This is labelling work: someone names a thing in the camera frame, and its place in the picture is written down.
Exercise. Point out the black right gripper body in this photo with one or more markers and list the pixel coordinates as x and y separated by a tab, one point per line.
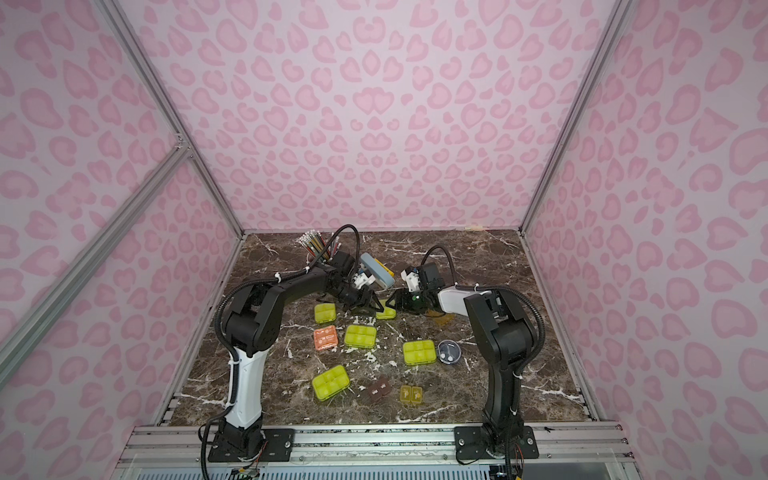
409	297

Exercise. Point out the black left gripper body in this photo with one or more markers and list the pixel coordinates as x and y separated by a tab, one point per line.
358	294

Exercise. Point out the white pillbox green lid back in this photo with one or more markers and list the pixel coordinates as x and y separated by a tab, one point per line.
387	313

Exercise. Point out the white pillbox green lid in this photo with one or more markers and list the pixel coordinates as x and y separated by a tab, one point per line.
387	313
330	383
360	336
421	352
325	313

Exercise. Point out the white pillbox yellow lid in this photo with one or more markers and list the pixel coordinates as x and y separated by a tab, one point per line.
441	319

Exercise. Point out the orange square pillbox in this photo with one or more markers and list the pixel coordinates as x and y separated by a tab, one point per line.
325	338

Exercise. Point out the small dark red pillbox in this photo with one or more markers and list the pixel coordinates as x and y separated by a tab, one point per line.
379	389

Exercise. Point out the white pillbox green lid front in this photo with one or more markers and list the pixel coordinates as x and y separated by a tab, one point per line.
330	383

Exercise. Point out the small yellow pillbox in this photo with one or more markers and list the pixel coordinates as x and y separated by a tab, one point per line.
411	395

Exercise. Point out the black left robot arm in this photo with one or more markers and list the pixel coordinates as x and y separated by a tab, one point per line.
249	321

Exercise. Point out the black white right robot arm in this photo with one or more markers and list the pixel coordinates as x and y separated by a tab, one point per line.
509	333

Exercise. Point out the blue grey stapler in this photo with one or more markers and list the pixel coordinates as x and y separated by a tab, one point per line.
381	275

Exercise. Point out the coloured pencils bundle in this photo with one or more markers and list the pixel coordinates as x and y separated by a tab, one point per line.
319	248

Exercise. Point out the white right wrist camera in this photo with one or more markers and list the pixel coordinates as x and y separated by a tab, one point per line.
411	278

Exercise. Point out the aluminium front rail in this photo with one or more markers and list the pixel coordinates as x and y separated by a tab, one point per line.
571	450

